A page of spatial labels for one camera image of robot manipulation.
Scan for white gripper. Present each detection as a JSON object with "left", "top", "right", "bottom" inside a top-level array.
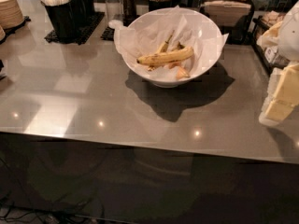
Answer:
[{"left": 257, "top": 1, "right": 299, "bottom": 122}]

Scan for yellow spotted banana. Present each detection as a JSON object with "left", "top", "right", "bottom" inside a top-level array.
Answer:
[{"left": 136, "top": 46, "right": 193, "bottom": 65}]

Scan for banana peel piece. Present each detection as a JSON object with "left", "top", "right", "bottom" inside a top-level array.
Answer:
[{"left": 168, "top": 63, "right": 190, "bottom": 80}]

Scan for white bowl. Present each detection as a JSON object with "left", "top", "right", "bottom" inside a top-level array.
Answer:
[{"left": 121, "top": 7, "right": 222, "bottom": 89}]

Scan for black tray with packets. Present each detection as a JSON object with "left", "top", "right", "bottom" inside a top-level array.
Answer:
[{"left": 251, "top": 11, "right": 289, "bottom": 74}]

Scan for black napkin holder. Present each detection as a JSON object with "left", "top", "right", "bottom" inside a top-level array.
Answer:
[{"left": 200, "top": 0, "right": 254, "bottom": 44}]

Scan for white paper liner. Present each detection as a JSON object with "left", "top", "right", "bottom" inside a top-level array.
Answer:
[{"left": 113, "top": 5, "right": 230, "bottom": 83}]

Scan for dark pepper grinder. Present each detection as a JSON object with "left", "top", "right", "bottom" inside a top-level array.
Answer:
[{"left": 121, "top": 0, "right": 137, "bottom": 26}]

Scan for small black mat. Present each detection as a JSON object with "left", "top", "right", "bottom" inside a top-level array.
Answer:
[{"left": 101, "top": 27, "right": 114, "bottom": 41}]

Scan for clear salt shaker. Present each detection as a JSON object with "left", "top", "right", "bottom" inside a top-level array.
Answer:
[{"left": 105, "top": 0, "right": 121, "bottom": 21}]

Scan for black rubber mat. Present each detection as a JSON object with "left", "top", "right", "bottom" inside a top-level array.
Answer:
[{"left": 44, "top": 12, "right": 105, "bottom": 45}]

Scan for black cup with white cutlery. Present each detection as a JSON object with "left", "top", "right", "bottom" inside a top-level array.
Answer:
[{"left": 41, "top": 0, "right": 77, "bottom": 43}]

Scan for stack of paper plates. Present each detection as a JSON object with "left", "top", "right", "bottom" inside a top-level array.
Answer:
[{"left": 0, "top": 0, "right": 24, "bottom": 29}]

